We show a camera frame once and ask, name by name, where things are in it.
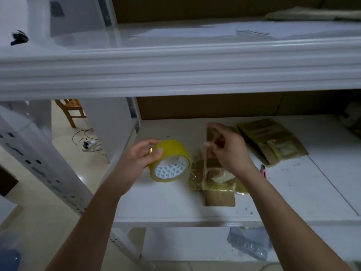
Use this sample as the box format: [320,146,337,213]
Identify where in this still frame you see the yellow tape roll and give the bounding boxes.
[148,139,193,183]

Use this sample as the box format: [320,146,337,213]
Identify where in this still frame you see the small taped carton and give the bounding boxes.
[236,117,310,167]

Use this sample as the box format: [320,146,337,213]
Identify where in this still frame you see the dark brown cabinet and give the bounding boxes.
[0,165,19,196]

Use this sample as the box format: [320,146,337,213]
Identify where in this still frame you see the clear taped brown cardboard box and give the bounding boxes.
[188,128,249,208]

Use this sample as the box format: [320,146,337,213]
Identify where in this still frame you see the person's right forearm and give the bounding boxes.
[237,165,353,271]

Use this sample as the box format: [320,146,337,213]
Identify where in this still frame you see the white metal shelf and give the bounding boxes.
[0,0,361,271]

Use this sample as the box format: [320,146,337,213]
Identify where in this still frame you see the package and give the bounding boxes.
[265,6,361,22]

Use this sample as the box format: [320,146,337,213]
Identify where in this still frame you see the person's left hand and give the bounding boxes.
[102,138,164,196]

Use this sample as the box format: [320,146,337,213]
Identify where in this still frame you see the person's left forearm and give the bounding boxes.
[45,185,122,271]

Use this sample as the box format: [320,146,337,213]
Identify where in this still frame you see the person's right hand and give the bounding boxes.
[203,122,257,178]

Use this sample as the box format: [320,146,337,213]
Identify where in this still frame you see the small black object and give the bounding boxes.
[10,30,30,46]

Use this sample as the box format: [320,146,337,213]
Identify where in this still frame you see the blue round object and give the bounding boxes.
[0,248,22,271]

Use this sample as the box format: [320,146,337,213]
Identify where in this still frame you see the white paper sheet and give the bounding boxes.
[130,24,243,38]

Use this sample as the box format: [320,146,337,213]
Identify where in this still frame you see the wooden chair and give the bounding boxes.
[55,99,87,129]

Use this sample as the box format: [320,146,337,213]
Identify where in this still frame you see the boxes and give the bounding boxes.
[338,101,361,139]

